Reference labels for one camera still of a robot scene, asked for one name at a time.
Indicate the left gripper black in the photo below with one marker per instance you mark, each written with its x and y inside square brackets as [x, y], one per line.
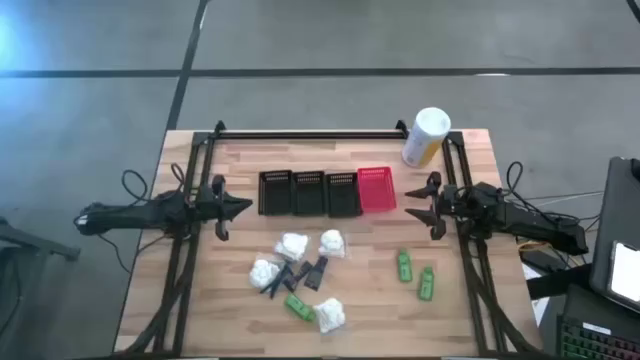
[212, 207]

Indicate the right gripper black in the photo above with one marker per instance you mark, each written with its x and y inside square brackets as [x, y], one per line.
[446, 202]

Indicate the green travel bottle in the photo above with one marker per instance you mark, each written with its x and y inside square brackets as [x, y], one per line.
[426, 283]
[300, 307]
[404, 266]

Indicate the clear bag of cotton balls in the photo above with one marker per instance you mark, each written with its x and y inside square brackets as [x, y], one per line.
[291, 246]
[330, 315]
[262, 273]
[331, 243]

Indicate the dark blue toothbrush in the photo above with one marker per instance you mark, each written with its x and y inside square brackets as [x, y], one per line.
[281, 280]
[272, 286]

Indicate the black packaged comb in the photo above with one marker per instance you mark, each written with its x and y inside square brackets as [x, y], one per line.
[316, 274]
[299, 276]

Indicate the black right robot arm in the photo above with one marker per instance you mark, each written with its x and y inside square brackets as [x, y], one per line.
[525, 220]

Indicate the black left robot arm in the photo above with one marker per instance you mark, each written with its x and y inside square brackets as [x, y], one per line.
[130, 215]

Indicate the black plastic basket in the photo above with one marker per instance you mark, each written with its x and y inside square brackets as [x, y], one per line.
[344, 209]
[310, 207]
[265, 207]

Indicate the red plastic basket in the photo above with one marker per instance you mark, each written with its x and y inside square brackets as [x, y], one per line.
[377, 197]

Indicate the white yellow wipes canister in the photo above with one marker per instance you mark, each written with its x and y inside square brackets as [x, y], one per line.
[427, 135]

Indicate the black power adapter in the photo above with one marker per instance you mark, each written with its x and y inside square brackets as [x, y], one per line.
[535, 260]

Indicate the white paper sheet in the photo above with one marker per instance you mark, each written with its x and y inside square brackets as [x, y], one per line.
[539, 305]

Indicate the black laptop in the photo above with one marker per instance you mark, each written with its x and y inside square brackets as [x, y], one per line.
[612, 200]

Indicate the black floor stand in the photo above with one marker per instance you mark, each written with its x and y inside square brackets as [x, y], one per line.
[30, 242]

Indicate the backlit keyboard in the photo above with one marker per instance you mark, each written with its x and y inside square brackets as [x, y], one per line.
[590, 345]

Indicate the black metal table frame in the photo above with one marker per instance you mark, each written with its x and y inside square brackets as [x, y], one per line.
[310, 135]

